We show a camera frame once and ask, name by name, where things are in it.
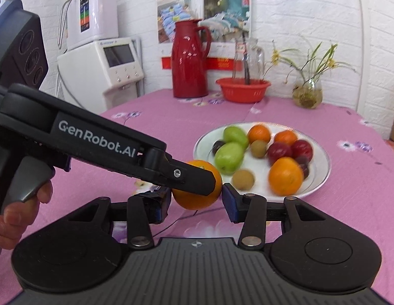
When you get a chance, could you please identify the white water purifier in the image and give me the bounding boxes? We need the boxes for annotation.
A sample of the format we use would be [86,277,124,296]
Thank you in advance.
[66,0,119,51]

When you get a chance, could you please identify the white plate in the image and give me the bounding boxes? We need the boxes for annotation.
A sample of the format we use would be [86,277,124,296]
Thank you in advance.
[193,122,332,202]

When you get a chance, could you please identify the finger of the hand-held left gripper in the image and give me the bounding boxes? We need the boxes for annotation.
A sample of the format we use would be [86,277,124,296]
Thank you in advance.
[142,148,217,196]

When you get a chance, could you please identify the white water dispenser with screen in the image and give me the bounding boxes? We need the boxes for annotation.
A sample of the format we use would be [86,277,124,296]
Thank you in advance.
[57,37,144,112]

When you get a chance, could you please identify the wall calendar poster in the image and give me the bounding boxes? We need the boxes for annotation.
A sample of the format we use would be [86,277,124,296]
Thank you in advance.
[156,0,252,70]

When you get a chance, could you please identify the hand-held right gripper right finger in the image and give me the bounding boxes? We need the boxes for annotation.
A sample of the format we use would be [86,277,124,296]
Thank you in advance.
[222,182,327,250]

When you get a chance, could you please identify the green plum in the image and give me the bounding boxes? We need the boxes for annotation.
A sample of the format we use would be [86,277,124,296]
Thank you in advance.
[223,126,249,150]
[214,142,245,175]

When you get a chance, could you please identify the glass vase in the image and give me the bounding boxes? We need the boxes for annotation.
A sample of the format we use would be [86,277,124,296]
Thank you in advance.
[292,78,323,109]

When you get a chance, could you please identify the pink floral tablecloth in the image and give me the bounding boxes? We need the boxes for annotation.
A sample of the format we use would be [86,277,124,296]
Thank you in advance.
[0,89,394,305]

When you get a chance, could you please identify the person's left hand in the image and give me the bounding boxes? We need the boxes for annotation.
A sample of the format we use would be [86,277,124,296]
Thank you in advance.
[0,179,54,251]

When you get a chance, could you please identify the orange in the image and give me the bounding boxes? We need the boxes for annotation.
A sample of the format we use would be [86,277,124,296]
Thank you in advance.
[172,160,223,210]
[247,125,272,144]
[268,157,304,197]
[274,130,298,147]

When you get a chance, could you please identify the green plant with yellow flowers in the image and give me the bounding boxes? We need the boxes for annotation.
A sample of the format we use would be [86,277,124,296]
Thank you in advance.
[264,36,359,86]

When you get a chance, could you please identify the black stirrer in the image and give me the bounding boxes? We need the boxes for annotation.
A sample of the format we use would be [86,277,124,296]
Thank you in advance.
[241,35,251,85]

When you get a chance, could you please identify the red thermos jug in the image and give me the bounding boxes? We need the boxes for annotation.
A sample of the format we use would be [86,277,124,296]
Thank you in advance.
[171,19,213,99]

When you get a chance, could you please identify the glass pitcher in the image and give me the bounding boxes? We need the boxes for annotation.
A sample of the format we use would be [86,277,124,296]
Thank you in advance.
[232,38,266,80]

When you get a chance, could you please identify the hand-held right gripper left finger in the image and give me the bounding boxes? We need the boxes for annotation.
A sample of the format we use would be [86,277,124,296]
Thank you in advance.
[68,187,173,249]

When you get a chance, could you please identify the red apple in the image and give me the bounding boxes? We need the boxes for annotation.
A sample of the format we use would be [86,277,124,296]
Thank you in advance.
[290,139,314,162]
[267,142,293,166]

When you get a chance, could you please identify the brown kiwi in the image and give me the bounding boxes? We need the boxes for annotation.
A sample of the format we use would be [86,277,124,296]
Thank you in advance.
[232,169,255,190]
[250,140,268,158]

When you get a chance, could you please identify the dark purple plum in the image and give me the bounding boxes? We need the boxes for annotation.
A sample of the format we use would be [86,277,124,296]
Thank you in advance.
[295,156,311,180]
[212,140,227,157]

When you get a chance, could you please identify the red plastic basket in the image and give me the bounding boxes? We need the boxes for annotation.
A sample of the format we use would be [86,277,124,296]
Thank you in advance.
[216,78,272,104]

